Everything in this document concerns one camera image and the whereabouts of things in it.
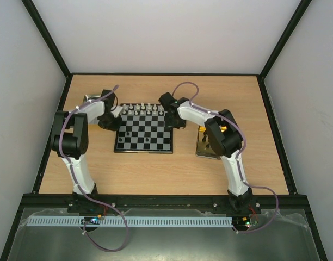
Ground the silver gold tin lid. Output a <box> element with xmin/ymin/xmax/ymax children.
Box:
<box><xmin>83</xmin><ymin>95</ymin><xmax>104</xmax><ymax>125</ymax></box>

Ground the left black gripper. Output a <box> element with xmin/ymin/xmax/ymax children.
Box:
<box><xmin>99</xmin><ymin>114</ymin><xmax>124</xmax><ymax>132</ymax></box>

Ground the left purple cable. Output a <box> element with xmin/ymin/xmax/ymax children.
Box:
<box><xmin>57</xmin><ymin>84</ymin><xmax>130</xmax><ymax>251</ymax></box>

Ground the black aluminium frame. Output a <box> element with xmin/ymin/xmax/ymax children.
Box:
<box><xmin>0</xmin><ymin>1</ymin><xmax>327</xmax><ymax>260</ymax></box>

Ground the black silver chess board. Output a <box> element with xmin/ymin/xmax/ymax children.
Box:
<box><xmin>114</xmin><ymin>103</ymin><xmax>173</xmax><ymax>153</ymax></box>

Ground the white slotted cable duct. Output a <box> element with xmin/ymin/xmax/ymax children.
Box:
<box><xmin>26</xmin><ymin>216</ymin><xmax>232</xmax><ymax>228</ymax></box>

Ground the purple cable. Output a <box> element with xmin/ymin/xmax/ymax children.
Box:
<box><xmin>172</xmin><ymin>82</ymin><xmax>280</xmax><ymax>235</ymax></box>
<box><xmin>57</xmin><ymin>84</ymin><xmax>130</xmax><ymax>251</ymax></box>

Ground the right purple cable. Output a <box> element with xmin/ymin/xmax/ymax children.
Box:
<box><xmin>172</xmin><ymin>82</ymin><xmax>280</xmax><ymax>235</ymax></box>

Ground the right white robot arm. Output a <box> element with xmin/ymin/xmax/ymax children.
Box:
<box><xmin>158</xmin><ymin>92</ymin><xmax>252</xmax><ymax>213</ymax></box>

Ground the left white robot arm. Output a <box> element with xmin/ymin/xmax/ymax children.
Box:
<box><xmin>51</xmin><ymin>85</ymin><xmax>123</xmax><ymax>202</ymax></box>

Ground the gold tin with black pieces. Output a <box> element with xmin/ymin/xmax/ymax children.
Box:
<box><xmin>195</xmin><ymin>126</ymin><xmax>220</xmax><ymax>160</ymax></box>

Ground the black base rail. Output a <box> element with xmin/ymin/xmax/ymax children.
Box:
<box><xmin>20</xmin><ymin>193</ymin><xmax>309</xmax><ymax>213</ymax></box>

